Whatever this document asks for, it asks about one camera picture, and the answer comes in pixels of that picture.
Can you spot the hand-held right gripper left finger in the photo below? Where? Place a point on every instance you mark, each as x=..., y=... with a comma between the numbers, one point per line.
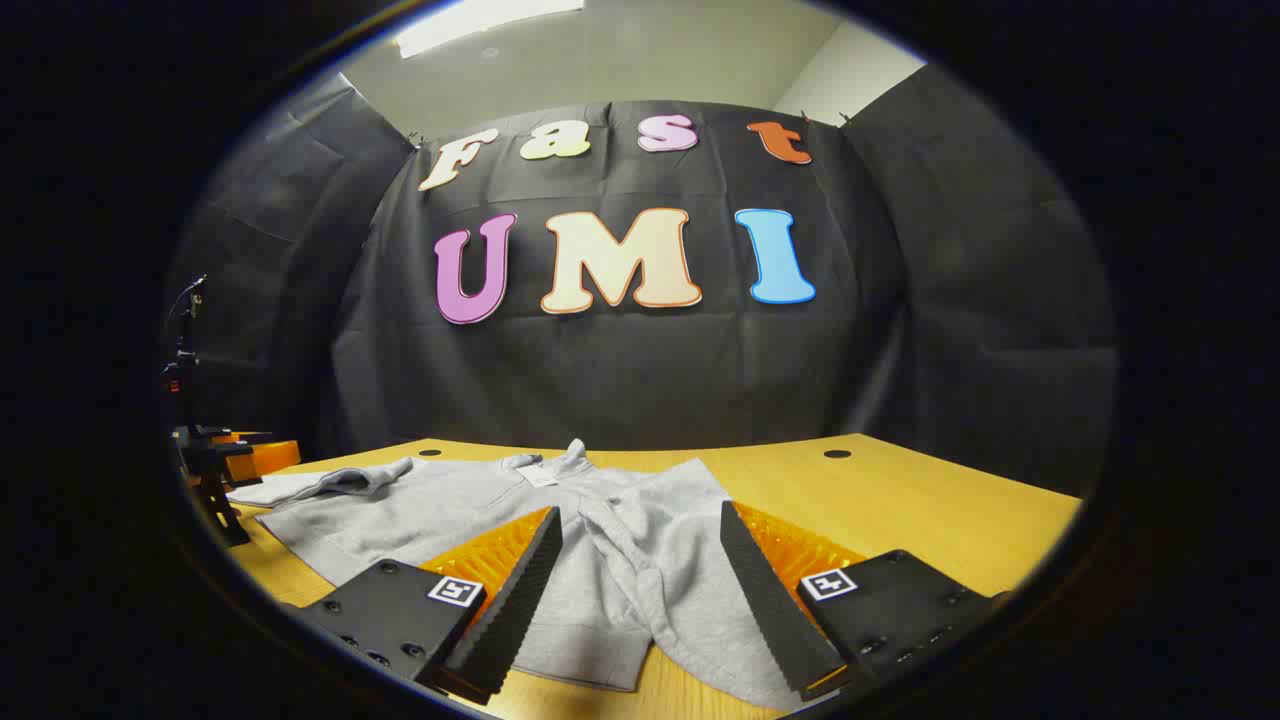
x=520, y=590

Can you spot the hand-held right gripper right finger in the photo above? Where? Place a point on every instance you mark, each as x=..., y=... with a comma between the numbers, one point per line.
x=765, y=600

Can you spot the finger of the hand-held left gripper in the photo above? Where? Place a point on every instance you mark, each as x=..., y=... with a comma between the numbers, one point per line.
x=265, y=458

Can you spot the grey sweatshirt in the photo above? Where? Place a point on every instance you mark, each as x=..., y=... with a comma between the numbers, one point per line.
x=620, y=560

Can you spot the black backdrop cloth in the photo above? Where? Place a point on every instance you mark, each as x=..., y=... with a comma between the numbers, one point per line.
x=620, y=370

